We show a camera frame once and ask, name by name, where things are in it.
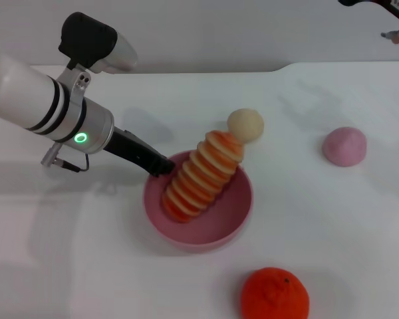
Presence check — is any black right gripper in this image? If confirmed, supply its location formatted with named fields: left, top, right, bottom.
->
left=337, top=0, right=399, bottom=23

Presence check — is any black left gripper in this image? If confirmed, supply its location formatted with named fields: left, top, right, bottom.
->
left=102, top=128, right=177, bottom=177

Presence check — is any orange striped bread roll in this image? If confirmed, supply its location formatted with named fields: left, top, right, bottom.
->
left=161, top=130, right=245, bottom=224

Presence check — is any pink plastic bowl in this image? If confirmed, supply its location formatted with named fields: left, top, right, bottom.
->
left=143, top=151, right=255, bottom=255

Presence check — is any beige round bun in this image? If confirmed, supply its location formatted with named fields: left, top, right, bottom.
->
left=227, top=108, right=265, bottom=144

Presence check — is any pink round bun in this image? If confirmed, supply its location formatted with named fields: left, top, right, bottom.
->
left=322, top=126, right=368, bottom=168

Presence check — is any orange tangerine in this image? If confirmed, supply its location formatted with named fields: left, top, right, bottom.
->
left=241, top=266, right=310, bottom=319

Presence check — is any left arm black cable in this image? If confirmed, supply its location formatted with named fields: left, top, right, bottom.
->
left=41, top=142, right=90, bottom=173

